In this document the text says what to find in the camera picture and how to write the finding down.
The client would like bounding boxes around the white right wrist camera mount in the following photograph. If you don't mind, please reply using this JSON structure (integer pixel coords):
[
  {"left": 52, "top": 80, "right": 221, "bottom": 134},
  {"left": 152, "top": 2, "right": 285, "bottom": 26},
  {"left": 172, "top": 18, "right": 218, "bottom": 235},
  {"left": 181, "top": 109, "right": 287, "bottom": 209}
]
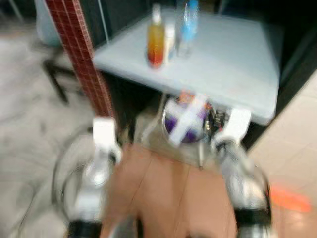
[{"left": 217, "top": 108, "right": 253, "bottom": 145}]

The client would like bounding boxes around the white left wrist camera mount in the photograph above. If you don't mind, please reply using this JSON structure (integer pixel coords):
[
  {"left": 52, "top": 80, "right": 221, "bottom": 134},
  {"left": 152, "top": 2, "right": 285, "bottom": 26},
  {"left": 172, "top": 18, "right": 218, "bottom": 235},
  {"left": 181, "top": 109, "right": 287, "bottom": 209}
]
[{"left": 92, "top": 117, "right": 122, "bottom": 150}]

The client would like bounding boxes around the orange juice bottle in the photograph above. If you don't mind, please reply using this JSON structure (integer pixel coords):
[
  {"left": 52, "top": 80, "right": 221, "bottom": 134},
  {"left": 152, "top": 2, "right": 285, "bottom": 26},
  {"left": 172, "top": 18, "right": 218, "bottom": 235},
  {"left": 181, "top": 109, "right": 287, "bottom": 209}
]
[{"left": 146, "top": 4, "right": 167, "bottom": 69}]

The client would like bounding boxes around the small white bottle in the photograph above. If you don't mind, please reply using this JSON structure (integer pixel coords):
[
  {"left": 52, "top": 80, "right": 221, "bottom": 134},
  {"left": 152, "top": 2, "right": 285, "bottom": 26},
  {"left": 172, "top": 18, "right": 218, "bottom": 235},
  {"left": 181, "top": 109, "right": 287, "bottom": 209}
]
[{"left": 163, "top": 22, "right": 178, "bottom": 64}]

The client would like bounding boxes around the light blue plastic bucket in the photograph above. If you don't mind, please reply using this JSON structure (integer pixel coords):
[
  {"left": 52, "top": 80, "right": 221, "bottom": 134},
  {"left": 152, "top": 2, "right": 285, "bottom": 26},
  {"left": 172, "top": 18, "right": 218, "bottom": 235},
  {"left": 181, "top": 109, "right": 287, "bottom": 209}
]
[{"left": 34, "top": 0, "right": 66, "bottom": 48}]

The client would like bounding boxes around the red tiled column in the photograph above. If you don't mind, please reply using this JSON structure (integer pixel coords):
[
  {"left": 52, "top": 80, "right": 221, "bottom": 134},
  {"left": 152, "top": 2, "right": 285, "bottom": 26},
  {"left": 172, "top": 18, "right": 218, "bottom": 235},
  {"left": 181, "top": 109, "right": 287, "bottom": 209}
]
[{"left": 44, "top": 0, "right": 117, "bottom": 120}]

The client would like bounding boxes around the white square table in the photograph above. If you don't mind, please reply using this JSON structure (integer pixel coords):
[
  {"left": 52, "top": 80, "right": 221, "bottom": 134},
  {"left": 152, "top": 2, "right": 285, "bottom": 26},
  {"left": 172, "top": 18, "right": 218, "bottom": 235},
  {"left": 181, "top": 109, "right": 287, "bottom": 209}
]
[{"left": 93, "top": 7, "right": 284, "bottom": 126}]

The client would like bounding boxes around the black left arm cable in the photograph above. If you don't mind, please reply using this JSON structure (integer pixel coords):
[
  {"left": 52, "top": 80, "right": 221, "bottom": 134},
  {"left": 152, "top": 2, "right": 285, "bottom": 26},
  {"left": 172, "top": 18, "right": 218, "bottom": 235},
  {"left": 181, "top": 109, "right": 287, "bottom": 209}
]
[{"left": 51, "top": 126, "right": 96, "bottom": 211}]

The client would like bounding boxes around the clear water bottle, blue label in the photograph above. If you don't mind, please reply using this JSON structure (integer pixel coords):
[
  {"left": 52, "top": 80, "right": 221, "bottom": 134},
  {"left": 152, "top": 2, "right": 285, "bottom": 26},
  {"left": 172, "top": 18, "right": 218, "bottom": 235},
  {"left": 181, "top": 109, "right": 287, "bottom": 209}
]
[{"left": 177, "top": 0, "right": 200, "bottom": 58}]

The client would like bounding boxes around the round purple container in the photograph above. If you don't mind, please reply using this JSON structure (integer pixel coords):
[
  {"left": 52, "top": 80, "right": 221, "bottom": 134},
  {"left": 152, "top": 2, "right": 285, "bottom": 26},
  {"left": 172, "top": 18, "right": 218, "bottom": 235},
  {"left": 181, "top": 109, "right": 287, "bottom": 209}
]
[{"left": 162, "top": 91, "right": 215, "bottom": 146}]

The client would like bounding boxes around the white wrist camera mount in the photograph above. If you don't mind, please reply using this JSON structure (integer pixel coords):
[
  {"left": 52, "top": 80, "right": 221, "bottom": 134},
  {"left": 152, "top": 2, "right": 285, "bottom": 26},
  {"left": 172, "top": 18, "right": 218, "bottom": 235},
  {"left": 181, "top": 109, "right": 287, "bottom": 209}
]
[
  {"left": 217, "top": 108, "right": 253, "bottom": 145},
  {"left": 92, "top": 117, "right": 122, "bottom": 150}
]

